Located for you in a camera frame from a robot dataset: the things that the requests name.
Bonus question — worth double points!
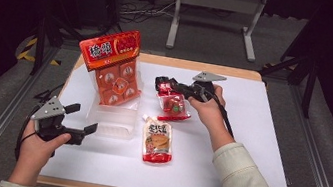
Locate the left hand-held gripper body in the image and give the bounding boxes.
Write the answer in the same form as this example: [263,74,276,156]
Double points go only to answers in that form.
[27,93,90,148]

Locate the wooden table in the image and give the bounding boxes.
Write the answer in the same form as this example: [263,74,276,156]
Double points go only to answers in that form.
[36,39,312,187]

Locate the black tripod stand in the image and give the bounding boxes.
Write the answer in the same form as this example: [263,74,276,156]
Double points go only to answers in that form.
[27,1,91,84]
[252,41,322,119]

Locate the large orange snack bag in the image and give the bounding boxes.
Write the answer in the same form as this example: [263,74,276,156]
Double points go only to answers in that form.
[69,21,152,111]

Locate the yellow black hazard tape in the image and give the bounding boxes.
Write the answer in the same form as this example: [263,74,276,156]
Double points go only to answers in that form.
[16,34,65,68]

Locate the small red snack packet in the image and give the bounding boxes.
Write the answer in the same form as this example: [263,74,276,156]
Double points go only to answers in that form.
[148,75,198,127]

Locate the floor cables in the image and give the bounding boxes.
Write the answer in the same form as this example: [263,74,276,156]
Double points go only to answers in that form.
[118,0,178,30]

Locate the grey metal stand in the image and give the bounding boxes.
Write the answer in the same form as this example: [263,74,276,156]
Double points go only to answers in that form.
[164,0,269,65]

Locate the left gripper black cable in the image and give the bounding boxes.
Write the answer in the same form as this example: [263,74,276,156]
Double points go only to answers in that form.
[12,102,42,162]

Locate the person's right hand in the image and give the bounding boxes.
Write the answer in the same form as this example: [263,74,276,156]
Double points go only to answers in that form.
[181,80,236,141]

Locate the person's left hand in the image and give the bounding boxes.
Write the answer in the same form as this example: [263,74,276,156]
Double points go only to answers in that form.
[17,124,73,173]

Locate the translucent plastic container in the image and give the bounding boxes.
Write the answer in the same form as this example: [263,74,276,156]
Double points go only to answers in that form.
[83,95,141,143]

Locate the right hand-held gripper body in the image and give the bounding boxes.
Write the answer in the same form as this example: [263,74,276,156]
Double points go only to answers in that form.
[173,67,228,105]

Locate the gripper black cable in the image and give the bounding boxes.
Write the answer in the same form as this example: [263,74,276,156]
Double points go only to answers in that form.
[12,102,42,162]
[200,89,242,139]

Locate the white red spout pouch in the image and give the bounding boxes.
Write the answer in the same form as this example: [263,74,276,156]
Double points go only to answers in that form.
[135,113,179,167]

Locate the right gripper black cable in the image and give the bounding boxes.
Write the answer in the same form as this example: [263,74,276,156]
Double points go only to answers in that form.
[200,89,242,139]

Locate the white table sheet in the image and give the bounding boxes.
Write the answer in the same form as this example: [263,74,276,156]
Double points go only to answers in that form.
[39,48,312,187]

